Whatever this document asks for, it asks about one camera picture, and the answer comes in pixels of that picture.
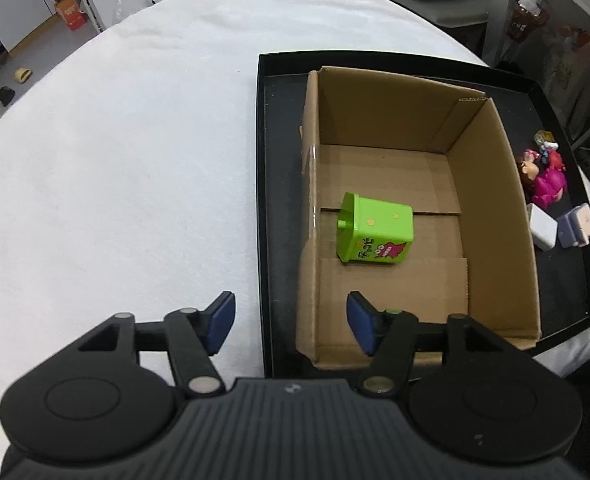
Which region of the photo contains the black shallow tray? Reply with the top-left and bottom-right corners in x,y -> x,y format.
256,50 -> 590,380

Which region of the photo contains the pink cartoon figurine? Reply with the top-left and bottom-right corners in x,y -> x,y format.
520,148 -> 569,210

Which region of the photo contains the red plastic basket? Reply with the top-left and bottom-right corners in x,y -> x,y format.
506,0 -> 552,42

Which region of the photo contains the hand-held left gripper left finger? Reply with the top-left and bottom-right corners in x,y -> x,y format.
76,291 -> 237,396

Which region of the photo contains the orange cardboard carton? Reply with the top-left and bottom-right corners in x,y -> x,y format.
52,0 -> 88,31

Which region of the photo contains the white rectangular block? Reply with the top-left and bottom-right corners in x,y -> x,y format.
526,203 -> 560,252

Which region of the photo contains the white printed plastic bag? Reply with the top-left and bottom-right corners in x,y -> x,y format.
537,22 -> 590,133

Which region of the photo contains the lavender and white block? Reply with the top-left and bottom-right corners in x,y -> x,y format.
557,204 -> 590,249

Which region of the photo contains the brown cardboard box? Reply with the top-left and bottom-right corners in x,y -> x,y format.
295,65 -> 542,371

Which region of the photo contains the dark grey flat case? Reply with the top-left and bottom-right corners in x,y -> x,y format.
375,0 -> 490,58

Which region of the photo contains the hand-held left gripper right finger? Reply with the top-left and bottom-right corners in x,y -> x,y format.
346,290 -> 526,399

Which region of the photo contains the green toy trash bin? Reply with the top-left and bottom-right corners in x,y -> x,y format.
336,191 -> 416,267

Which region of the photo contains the grey metal post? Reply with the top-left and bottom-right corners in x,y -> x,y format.
482,0 -> 526,68

